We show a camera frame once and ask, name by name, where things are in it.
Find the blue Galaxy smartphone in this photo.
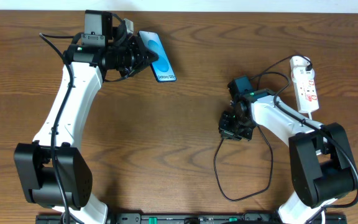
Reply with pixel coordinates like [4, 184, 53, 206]
[138, 30, 177, 83]

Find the black USB charging cable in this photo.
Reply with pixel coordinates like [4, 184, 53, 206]
[213, 55, 313, 203]

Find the white power strip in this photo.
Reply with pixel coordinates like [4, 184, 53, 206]
[290, 56, 319, 114]

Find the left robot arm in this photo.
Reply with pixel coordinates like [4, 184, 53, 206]
[14, 10, 158, 223]

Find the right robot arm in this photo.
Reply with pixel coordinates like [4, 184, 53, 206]
[218, 77, 358, 223]

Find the white USB charger plug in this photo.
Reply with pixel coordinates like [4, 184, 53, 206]
[291, 66, 314, 83]

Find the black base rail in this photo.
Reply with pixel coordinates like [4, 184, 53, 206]
[35, 212, 347, 224]

